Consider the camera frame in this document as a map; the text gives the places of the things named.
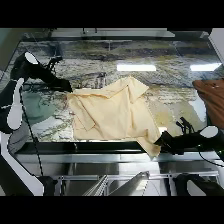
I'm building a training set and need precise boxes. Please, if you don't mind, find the cream shirt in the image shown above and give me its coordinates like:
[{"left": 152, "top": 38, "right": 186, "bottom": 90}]
[{"left": 66, "top": 75, "right": 163, "bottom": 160}]

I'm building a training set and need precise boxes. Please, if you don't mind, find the black cable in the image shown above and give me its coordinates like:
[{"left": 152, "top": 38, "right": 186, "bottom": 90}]
[
  {"left": 19, "top": 89, "right": 45, "bottom": 178},
  {"left": 197, "top": 147, "right": 224, "bottom": 168}
]

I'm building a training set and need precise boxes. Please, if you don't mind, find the silver frame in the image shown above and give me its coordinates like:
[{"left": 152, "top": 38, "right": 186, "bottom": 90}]
[{"left": 13, "top": 141, "right": 224, "bottom": 197}]

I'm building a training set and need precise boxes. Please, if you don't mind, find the brown garment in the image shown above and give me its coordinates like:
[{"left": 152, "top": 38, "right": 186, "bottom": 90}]
[{"left": 192, "top": 78, "right": 224, "bottom": 130}]

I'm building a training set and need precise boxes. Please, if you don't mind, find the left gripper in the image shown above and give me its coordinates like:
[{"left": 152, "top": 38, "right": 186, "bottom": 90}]
[{"left": 49, "top": 77, "right": 74, "bottom": 94}]

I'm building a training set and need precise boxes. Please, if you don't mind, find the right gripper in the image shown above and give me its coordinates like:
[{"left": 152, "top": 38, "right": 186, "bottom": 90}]
[{"left": 153, "top": 130, "right": 185, "bottom": 156}]

